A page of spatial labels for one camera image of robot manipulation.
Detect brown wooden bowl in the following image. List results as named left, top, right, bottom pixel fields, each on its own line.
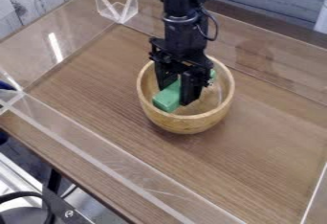
left=137, top=56, right=235, bottom=134

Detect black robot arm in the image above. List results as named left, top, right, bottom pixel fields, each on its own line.
left=150, top=0, right=219, bottom=105

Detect black metal table leg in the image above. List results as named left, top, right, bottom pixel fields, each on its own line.
left=47, top=169, right=63, bottom=194

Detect blue object at edge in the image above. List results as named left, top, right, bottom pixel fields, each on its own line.
left=0, top=80, right=17, bottom=90

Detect black cable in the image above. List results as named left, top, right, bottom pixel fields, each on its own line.
left=0, top=190, right=55, bottom=224

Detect green rectangular block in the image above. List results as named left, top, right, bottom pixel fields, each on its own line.
left=153, top=70, right=217, bottom=113

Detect black bracket with screw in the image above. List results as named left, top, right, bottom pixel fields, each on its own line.
left=43, top=189, right=95, bottom=224

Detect clear acrylic tray walls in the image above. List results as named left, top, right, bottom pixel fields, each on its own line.
left=0, top=0, right=327, bottom=224

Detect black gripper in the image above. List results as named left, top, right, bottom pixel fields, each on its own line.
left=150, top=14, right=215, bottom=106

